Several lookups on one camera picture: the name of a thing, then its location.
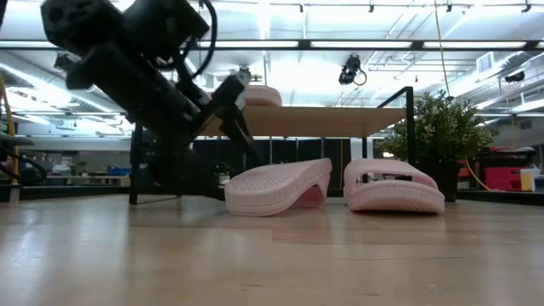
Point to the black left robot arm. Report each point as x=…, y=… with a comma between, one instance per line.
x=127, y=81

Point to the wooden shelf with black frame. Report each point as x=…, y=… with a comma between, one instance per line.
x=319, y=121

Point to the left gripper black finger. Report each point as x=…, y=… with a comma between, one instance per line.
x=240, y=134
x=202, y=166

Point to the yellow container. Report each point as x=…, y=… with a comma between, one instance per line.
x=528, y=180

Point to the black metal rig frame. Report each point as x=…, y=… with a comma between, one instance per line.
x=304, y=44

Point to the black partition wall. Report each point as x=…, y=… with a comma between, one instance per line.
x=306, y=149

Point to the red cart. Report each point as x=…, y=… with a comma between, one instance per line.
x=503, y=178

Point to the black ceiling spotlight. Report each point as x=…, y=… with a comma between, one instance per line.
x=244, y=74
x=350, y=70
x=64, y=63
x=515, y=76

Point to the pink slide sandal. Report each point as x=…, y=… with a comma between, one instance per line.
x=265, y=97
x=268, y=187
x=395, y=195

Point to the dark grey desk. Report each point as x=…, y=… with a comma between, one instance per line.
x=13, y=140

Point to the blue bin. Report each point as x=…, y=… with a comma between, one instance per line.
x=118, y=171

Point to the small green potted plant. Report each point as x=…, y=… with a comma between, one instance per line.
x=442, y=127

